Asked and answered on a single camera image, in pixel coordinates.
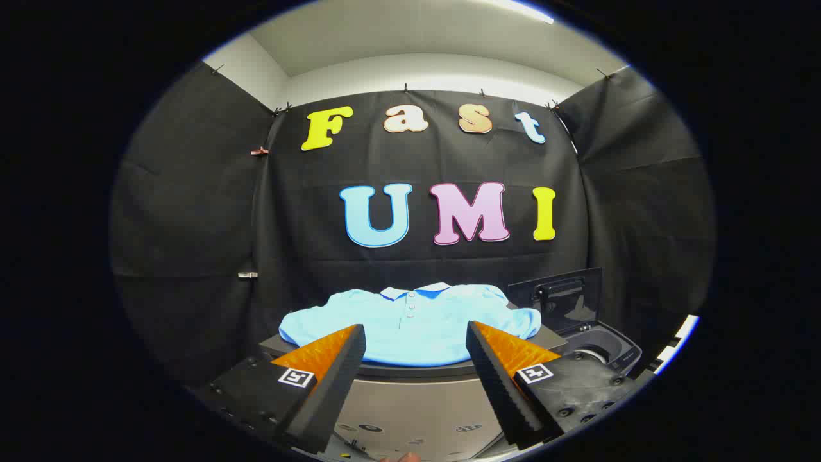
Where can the light blue polo shirt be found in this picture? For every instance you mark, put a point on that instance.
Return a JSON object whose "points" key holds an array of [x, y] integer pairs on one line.
{"points": [[410, 333]]}

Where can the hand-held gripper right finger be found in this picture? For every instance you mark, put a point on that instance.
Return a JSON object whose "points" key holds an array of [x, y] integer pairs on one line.
{"points": [[500, 385]]}

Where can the black backdrop cloth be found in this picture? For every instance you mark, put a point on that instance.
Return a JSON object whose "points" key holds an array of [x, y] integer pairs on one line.
{"points": [[192, 212]]}

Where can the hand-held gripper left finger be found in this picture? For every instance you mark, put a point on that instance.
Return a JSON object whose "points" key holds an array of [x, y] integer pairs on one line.
{"points": [[333, 385]]}

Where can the red clip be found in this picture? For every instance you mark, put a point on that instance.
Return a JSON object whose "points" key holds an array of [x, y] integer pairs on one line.
{"points": [[259, 151]]}

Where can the dark washing machine lid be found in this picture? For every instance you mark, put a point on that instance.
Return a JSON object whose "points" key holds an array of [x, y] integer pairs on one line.
{"points": [[564, 301]]}

